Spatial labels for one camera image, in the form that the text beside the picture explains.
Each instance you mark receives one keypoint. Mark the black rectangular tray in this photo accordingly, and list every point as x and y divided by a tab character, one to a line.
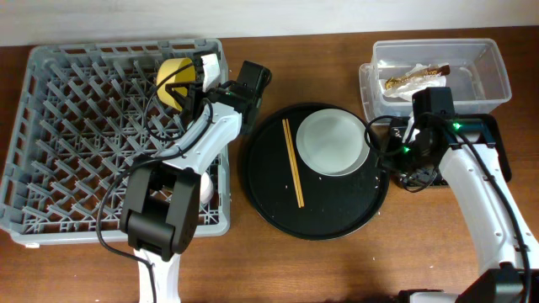
478	128

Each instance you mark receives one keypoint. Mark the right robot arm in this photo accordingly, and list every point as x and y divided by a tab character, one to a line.
465	151

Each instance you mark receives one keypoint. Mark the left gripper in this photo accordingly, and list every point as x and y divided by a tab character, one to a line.
197	91

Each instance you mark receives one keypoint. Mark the pink plastic cup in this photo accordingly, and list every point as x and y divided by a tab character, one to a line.
206	189

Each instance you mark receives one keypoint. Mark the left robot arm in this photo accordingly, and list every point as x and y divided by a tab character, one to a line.
163	194

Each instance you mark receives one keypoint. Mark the grey round plate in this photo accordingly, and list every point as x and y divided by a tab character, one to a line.
331	142

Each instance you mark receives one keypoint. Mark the round black tray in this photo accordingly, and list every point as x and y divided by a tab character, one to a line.
333	206

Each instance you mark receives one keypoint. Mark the brown snack wrapper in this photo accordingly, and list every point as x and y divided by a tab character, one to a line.
428	72

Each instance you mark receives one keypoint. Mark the clear plastic bin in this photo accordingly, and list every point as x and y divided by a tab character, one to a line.
478	78

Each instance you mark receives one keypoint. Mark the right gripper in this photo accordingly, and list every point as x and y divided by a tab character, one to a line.
389	159

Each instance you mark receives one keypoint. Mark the grey dishwasher rack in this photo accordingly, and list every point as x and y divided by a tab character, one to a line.
85	113

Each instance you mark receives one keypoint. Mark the yellow bowl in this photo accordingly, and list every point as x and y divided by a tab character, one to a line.
175	74

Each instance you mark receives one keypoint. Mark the white napkin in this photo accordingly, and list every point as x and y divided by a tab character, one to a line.
407	91

